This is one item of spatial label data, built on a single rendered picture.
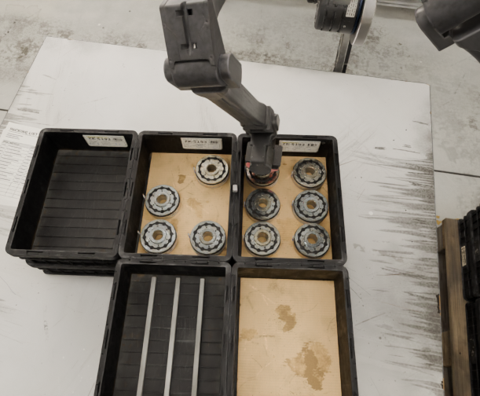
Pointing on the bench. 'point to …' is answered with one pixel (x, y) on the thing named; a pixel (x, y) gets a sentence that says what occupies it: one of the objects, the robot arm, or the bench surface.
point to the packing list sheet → (9, 165)
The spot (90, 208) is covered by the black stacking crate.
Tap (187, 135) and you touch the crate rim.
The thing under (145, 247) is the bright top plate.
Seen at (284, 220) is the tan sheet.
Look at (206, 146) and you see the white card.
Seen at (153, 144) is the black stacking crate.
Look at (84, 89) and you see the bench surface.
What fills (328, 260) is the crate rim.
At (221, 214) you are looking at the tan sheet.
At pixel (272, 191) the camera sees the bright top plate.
